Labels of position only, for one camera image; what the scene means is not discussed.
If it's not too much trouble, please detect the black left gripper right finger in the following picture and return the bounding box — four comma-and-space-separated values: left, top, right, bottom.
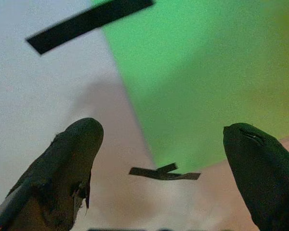
223, 122, 289, 231

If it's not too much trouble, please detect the black tape cross mark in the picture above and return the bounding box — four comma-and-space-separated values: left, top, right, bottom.
129, 162, 202, 181

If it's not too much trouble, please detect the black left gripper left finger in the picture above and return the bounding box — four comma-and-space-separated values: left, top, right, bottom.
0, 117, 105, 231

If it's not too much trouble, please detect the green panel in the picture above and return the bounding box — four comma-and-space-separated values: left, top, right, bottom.
89, 0, 289, 174

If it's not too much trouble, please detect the long black tape strip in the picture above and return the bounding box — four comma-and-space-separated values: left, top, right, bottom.
25, 0, 156, 55

